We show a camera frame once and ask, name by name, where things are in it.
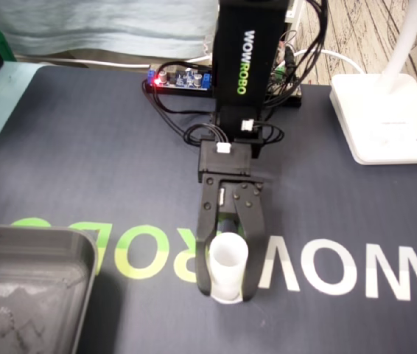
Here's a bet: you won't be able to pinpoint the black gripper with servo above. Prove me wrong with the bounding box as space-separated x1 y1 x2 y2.
196 173 268 302

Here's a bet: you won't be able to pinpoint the white plastic cylinder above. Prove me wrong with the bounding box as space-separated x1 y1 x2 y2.
208 231 250 298

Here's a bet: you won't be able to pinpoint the blue circuit board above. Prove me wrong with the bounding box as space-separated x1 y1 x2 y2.
146 68 213 91

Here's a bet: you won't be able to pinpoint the dark mat with WOWROBO print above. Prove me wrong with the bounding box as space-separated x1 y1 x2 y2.
0 65 417 354

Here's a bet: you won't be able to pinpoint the controller board with green terminal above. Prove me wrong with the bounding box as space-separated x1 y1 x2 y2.
269 55 301 97

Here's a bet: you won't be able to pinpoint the white desk lamp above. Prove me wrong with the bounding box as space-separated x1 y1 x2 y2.
329 0 417 166

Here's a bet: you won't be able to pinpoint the black plastic tray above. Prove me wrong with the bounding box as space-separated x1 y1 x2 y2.
0 223 99 354

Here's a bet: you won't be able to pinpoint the white shelf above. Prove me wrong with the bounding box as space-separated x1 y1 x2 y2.
284 0 305 25

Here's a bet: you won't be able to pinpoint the person in light blue shirt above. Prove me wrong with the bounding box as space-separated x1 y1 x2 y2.
0 0 221 63

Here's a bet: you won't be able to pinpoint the thin black gripper servo cable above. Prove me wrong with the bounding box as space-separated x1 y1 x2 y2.
183 124 228 147

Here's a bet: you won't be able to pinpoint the thin black board wires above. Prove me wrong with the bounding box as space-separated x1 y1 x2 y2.
144 79 219 141

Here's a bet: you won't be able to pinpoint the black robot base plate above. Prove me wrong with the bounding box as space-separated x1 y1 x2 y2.
144 79 302 108

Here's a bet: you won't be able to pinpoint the white power cable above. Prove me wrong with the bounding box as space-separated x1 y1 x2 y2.
13 53 215 72
292 49 366 77

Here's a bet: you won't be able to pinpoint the black wire bundle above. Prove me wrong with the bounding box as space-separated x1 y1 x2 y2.
267 0 329 111

